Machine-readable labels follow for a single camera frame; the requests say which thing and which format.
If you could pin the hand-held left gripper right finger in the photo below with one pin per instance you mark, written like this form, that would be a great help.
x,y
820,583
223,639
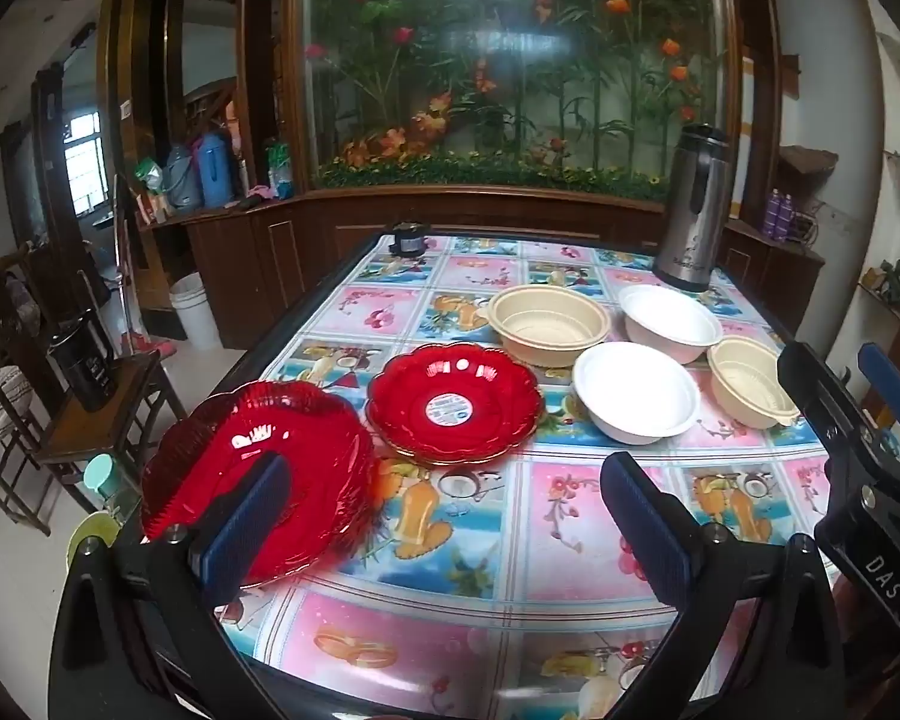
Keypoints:
x,y
645,525

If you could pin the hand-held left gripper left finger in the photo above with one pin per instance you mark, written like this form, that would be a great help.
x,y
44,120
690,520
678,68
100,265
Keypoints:
x,y
247,521

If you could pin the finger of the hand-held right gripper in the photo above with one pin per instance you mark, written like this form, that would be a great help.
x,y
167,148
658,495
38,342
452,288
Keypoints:
x,y
881,382
817,397

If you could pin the small beige bowl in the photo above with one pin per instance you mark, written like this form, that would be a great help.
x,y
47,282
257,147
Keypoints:
x,y
746,382

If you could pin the red scalloped plate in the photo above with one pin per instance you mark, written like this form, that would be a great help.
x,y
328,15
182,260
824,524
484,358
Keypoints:
x,y
217,450

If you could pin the white foam bowl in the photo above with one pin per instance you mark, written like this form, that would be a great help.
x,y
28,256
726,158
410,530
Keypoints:
x,y
671,322
634,390

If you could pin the red plate with round label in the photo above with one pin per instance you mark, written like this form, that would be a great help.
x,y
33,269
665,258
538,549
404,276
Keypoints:
x,y
412,390

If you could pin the large beige bowl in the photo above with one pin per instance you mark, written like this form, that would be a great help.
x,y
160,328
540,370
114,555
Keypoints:
x,y
547,315

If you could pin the printed fruit tablecloth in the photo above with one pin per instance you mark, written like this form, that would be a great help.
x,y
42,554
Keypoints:
x,y
570,510

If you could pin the teal lidded bottle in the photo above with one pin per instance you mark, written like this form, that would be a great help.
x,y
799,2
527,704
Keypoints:
x,y
106,476

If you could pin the wooden stool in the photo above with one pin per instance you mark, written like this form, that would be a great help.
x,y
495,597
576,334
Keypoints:
x,y
120,405

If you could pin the purple bottle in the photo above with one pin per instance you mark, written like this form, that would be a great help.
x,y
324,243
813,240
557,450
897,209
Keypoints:
x,y
787,216
774,214

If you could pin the steel thermos jug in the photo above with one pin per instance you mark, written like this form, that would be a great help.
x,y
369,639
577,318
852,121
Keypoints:
x,y
690,225

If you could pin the white bucket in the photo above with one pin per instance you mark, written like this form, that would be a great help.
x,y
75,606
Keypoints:
x,y
195,311

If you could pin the black container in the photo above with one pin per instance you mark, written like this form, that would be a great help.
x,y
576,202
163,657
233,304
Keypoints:
x,y
82,367

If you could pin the low wooden cabinet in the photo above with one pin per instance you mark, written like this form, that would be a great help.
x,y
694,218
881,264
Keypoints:
x,y
330,255

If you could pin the wooden chair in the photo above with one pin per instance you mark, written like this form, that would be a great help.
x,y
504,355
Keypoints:
x,y
0,330

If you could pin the small black jar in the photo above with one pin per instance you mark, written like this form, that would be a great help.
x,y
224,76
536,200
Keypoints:
x,y
407,238

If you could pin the green and white bottle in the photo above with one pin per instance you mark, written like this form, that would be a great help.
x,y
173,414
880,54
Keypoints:
x,y
279,169

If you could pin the blue plastic jug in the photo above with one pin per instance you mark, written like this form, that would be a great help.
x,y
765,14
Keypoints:
x,y
211,169

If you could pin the green packet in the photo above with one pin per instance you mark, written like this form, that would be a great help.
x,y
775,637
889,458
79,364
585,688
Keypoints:
x,y
148,174

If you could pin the window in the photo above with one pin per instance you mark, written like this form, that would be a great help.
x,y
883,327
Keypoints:
x,y
82,161

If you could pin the glass flower display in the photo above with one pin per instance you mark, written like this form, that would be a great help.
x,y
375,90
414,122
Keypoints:
x,y
495,90

